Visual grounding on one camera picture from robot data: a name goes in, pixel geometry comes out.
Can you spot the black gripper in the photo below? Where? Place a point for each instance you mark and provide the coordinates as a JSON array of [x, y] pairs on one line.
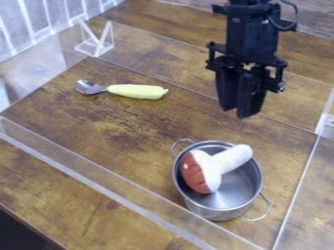
[[245, 79]]

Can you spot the red and white plush mushroom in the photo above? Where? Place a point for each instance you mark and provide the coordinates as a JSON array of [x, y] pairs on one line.
[[202, 169]]

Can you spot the silver pot with handles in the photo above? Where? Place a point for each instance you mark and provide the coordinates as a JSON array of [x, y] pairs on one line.
[[238, 197]]

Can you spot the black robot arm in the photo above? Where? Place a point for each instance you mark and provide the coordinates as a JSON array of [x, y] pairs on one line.
[[253, 31]]

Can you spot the clear acrylic triangle stand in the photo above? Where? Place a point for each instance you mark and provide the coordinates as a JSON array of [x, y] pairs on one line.
[[95, 46]]

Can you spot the black wall strip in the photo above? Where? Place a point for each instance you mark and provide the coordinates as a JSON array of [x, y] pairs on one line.
[[221, 10]]

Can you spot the spoon with yellow handle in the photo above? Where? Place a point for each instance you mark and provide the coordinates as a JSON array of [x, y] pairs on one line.
[[136, 91]]

